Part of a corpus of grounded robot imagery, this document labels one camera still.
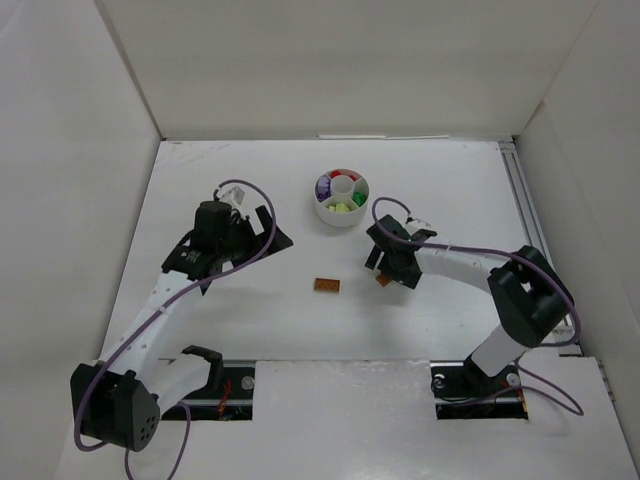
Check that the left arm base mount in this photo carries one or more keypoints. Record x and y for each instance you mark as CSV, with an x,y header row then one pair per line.
x,y
212,388

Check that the brown lego plate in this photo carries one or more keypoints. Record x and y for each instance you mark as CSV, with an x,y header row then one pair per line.
x,y
327,285
383,280

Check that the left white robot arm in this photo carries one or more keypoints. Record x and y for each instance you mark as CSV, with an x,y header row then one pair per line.
x,y
120,398

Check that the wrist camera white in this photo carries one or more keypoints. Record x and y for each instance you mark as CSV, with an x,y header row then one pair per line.
x,y
232,195
419,230

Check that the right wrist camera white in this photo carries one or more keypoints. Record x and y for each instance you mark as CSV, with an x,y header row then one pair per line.
x,y
419,230

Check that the aluminium rail right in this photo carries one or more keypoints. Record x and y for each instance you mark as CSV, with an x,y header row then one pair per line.
x,y
565,330

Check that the dark green lego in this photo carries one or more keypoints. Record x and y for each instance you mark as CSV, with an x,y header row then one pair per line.
x,y
359,198

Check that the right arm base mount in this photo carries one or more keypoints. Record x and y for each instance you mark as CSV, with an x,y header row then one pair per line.
x,y
463,392

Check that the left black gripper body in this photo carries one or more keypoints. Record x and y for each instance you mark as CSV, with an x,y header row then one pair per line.
x,y
261,232

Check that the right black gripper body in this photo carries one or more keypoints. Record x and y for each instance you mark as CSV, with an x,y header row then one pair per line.
x,y
388,240

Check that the white round divided container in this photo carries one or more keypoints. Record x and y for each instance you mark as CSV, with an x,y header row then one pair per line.
x,y
342,189

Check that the purple lego plate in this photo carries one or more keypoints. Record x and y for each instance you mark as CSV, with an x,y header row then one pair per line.
x,y
323,188

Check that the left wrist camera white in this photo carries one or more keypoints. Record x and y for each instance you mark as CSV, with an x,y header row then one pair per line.
x,y
232,195

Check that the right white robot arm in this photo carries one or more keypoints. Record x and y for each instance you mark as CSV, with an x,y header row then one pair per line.
x,y
528,296

